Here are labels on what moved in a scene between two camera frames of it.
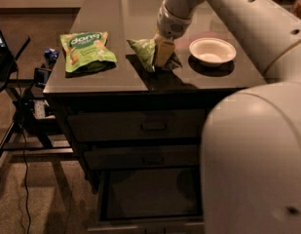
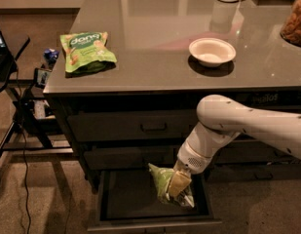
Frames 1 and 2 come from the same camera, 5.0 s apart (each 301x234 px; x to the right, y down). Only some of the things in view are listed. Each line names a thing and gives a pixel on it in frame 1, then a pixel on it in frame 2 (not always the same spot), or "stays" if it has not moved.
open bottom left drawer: x=155 y=200 stays
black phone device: x=41 y=76 stays
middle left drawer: x=141 y=156 stays
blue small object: x=51 y=55 stays
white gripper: x=170 y=23 -> x=191 y=159
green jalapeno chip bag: x=146 y=49 -> x=162 y=178
